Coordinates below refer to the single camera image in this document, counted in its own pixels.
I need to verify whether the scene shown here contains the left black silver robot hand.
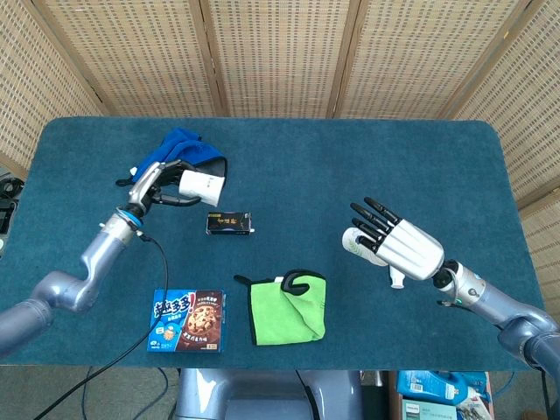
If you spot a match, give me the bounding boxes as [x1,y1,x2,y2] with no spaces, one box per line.
[128,160,203,212]

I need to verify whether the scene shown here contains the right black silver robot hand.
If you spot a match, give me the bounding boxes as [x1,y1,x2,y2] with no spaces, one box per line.
[349,196,445,282]

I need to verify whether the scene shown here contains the white paper cup blue print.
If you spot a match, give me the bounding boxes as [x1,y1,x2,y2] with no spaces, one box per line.
[178,169,227,207]

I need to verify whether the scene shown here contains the nested white paper cups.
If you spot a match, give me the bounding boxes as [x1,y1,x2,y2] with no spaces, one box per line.
[342,227,390,269]

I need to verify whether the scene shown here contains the white toothpaste tube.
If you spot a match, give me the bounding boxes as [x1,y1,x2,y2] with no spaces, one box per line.
[387,261,407,290]

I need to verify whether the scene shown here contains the blue and grey cloth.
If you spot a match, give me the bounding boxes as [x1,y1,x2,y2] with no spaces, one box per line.
[115,127,229,188]

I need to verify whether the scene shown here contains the small black carton gold print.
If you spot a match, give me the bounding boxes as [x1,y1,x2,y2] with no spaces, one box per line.
[206,212,256,237]

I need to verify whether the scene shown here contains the woven rattan screen panel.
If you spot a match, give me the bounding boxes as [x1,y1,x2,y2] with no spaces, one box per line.
[32,0,228,118]
[0,0,110,180]
[518,192,560,327]
[199,0,362,119]
[437,0,560,209]
[325,0,537,120]

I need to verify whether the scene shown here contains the teal carpet table cover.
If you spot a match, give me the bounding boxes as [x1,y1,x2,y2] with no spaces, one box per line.
[0,116,546,373]

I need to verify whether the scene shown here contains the black equipment beside table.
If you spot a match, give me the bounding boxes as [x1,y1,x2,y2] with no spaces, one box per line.
[0,170,24,240]

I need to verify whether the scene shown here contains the blue chocolate cookie box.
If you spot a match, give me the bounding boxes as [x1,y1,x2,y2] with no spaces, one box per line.
[147,288,228,354]

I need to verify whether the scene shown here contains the green microfibre cloth black trim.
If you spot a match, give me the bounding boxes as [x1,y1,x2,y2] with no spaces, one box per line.
[234,269,328,347]

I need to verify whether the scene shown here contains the teal white product box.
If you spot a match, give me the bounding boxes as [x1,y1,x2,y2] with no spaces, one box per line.
[402,397,459,420]

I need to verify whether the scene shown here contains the grey robot torso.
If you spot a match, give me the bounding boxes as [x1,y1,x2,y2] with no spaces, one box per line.
[177,368,364,420]

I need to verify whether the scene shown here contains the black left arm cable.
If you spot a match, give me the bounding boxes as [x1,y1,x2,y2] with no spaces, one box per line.
[45,234,170,420]

